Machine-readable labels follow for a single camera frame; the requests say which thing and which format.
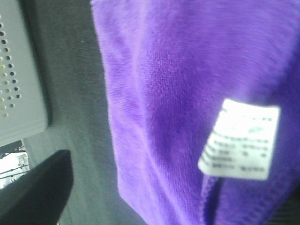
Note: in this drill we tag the grey perforated laundry basket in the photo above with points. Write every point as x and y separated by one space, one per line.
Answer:
23 111

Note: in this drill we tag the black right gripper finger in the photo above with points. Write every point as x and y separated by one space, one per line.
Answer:
40 196

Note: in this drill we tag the white care label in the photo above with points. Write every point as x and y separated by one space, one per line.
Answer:
241 143

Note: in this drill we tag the purple towel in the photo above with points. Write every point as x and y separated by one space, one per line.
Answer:
169 65

